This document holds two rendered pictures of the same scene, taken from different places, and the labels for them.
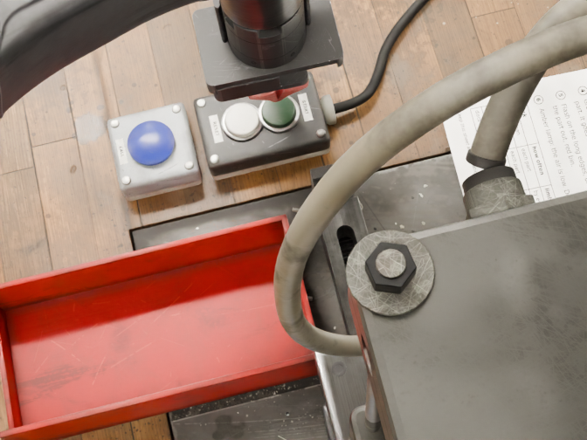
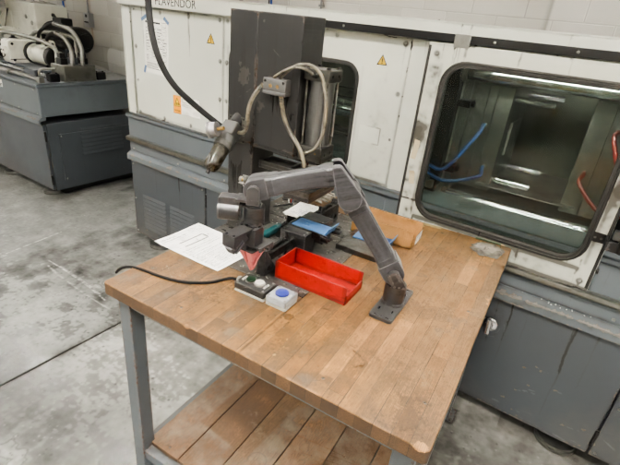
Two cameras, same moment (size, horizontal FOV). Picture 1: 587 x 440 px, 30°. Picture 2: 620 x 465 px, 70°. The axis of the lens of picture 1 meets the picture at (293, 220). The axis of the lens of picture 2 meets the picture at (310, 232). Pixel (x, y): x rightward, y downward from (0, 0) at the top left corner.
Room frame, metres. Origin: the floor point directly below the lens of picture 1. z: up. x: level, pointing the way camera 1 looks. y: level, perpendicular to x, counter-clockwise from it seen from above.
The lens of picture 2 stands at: (1.24, 0.75, 1.65)
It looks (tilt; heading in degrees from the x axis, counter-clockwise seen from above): 26 degrees down; 214
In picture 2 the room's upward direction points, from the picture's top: 6 degrees clockwise
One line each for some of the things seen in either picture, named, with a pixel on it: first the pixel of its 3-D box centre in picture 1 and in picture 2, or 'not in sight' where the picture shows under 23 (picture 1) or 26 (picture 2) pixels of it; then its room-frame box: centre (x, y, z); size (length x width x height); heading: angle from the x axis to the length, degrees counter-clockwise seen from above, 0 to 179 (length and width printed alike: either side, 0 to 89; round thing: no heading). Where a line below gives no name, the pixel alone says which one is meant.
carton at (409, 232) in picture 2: not in sight; (387, 227); (-0.26, 0.11, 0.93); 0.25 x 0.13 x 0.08; 96
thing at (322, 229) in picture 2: not in sight; (315, 223); (0.06, -0.02, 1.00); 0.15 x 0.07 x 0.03; 96
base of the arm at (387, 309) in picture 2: not in sight; (394, 292); (0.17, 0.35, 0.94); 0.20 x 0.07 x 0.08; 6
